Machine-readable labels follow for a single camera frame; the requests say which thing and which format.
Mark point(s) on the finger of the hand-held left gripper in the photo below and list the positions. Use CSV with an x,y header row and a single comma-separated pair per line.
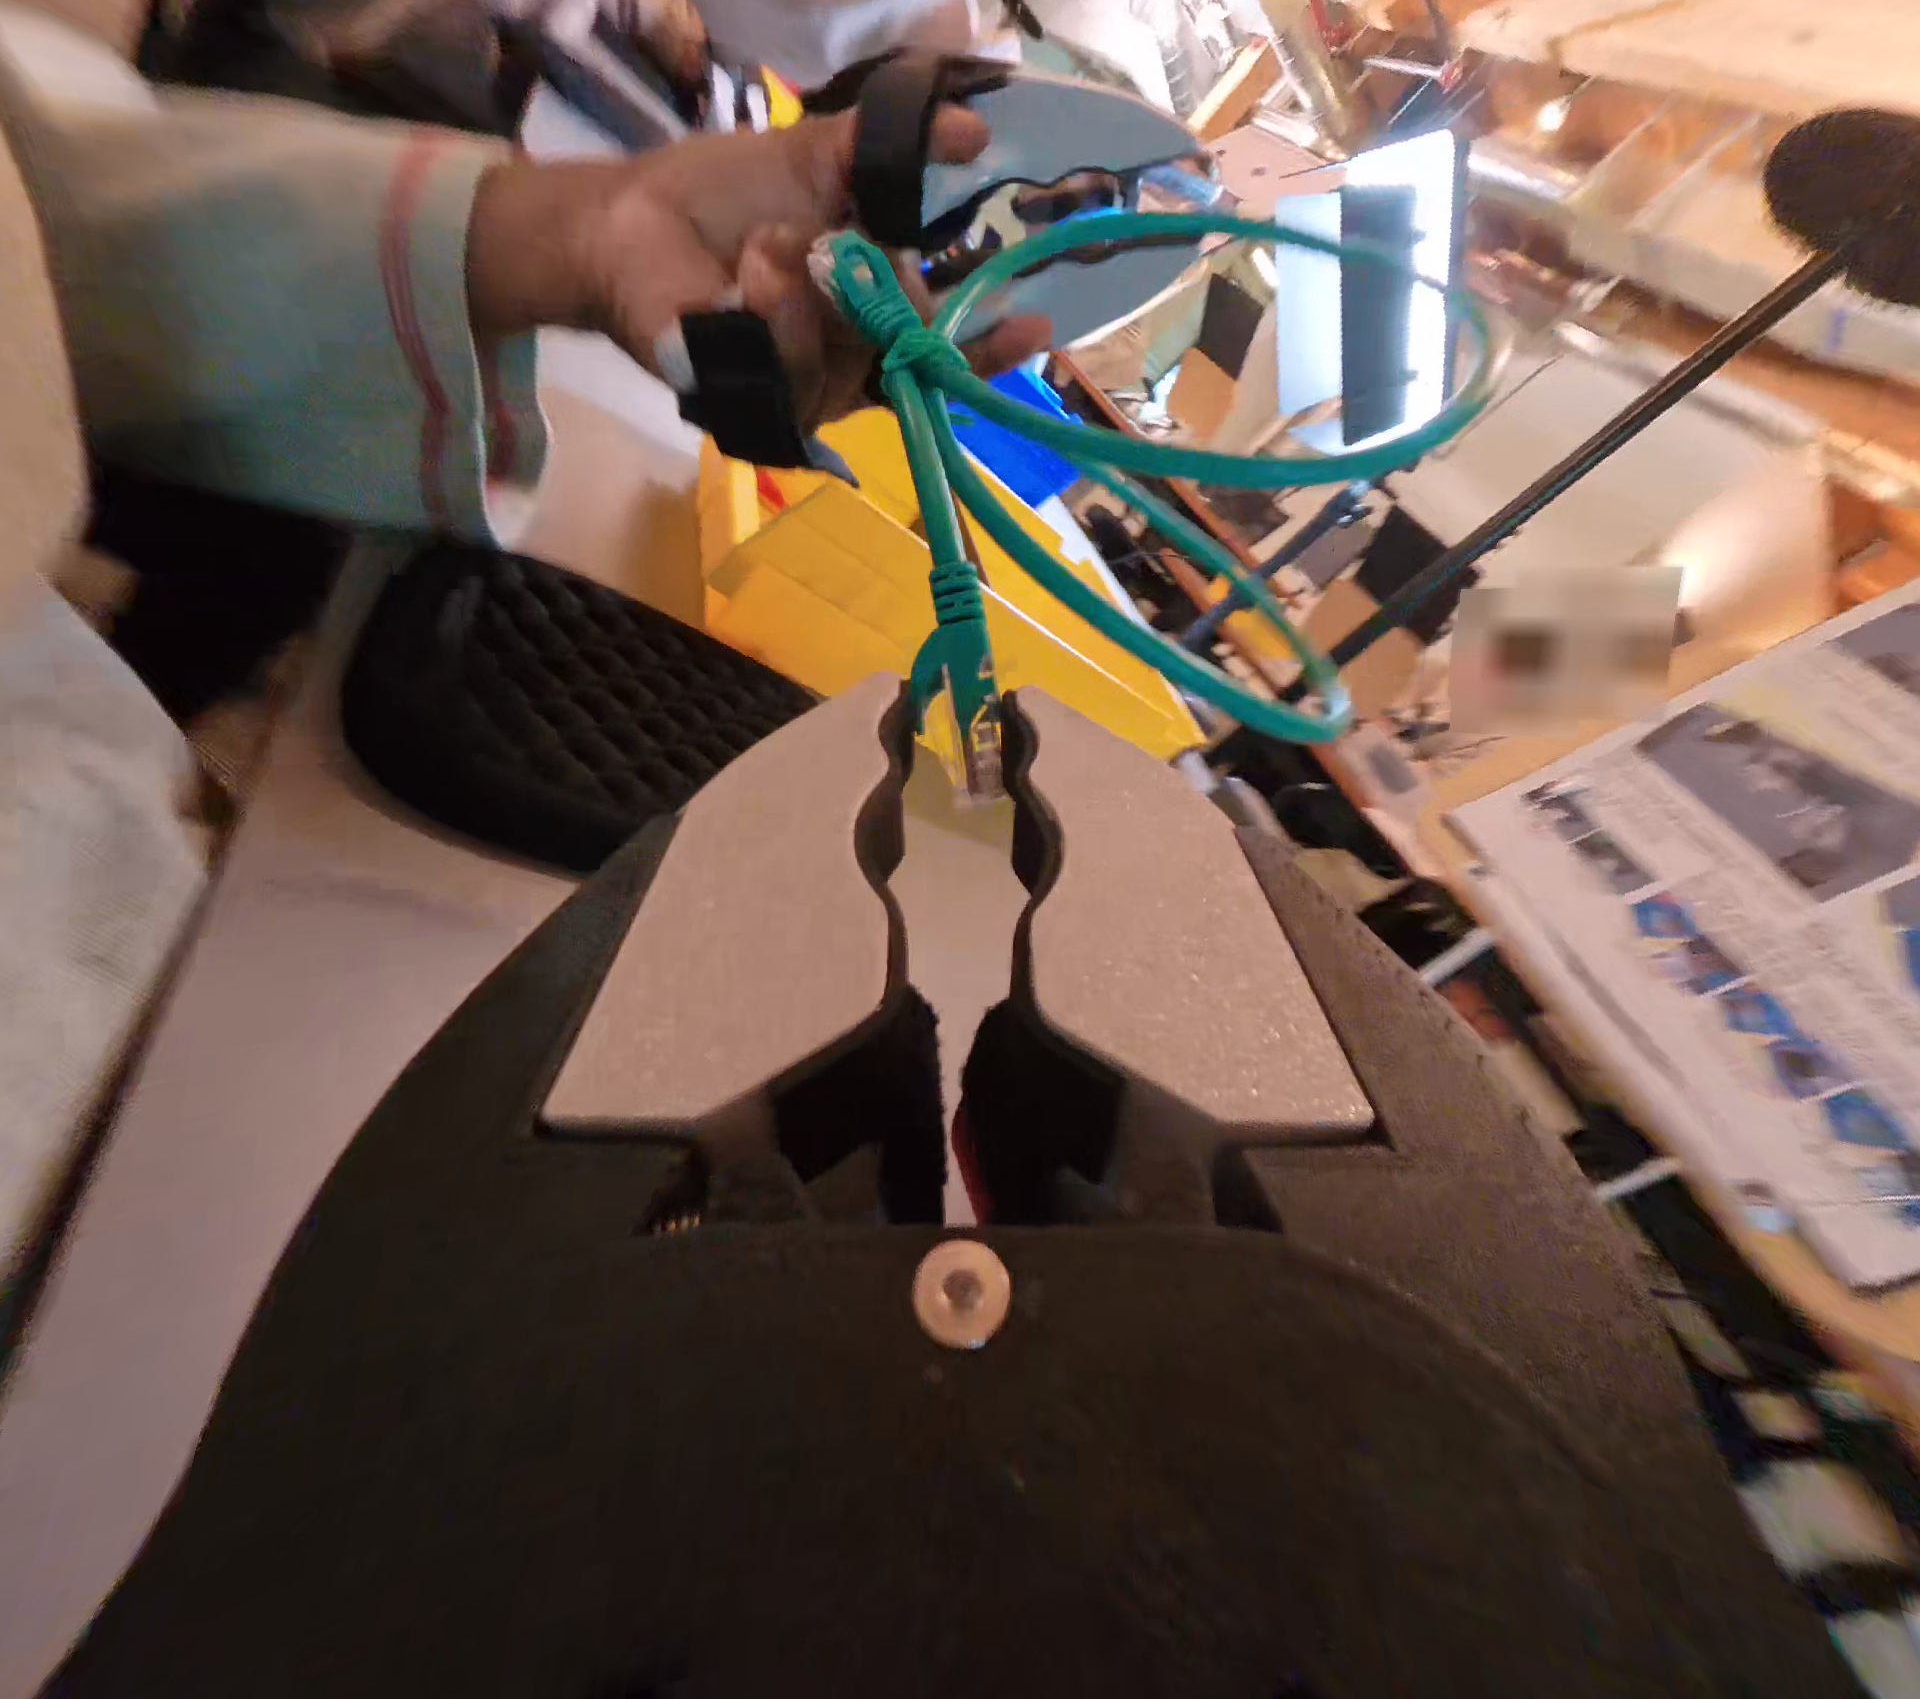
x,y
1067,130
1081,296

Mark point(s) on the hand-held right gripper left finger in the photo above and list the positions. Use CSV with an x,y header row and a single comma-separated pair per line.
x,y
721,963

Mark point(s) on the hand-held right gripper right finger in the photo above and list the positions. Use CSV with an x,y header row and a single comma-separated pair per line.
x,y
1187,963

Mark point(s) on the yellow plastic storage bin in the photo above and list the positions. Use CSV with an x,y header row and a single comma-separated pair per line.
x,y
842,589
871,452

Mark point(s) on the person's left forearm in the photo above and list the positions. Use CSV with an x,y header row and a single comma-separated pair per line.
x,y
257,288

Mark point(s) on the person's left hand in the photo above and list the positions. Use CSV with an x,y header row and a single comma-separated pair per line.
x,y
633,228

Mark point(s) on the blue plastic storage bin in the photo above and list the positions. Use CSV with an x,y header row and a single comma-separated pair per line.
x,y
1019,402

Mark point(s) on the black quilted cushion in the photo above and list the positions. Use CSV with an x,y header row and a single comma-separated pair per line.
x,y
556,709

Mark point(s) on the white light panel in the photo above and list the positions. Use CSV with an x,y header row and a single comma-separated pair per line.
x,y
1425,274

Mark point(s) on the printed paper poster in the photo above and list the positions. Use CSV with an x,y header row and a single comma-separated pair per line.
x,y
1724,918

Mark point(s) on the person's beige clothing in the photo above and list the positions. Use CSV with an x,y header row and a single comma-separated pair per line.
x,y
75,827

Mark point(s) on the black boom microphone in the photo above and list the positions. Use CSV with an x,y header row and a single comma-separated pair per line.
x,y
1853,199

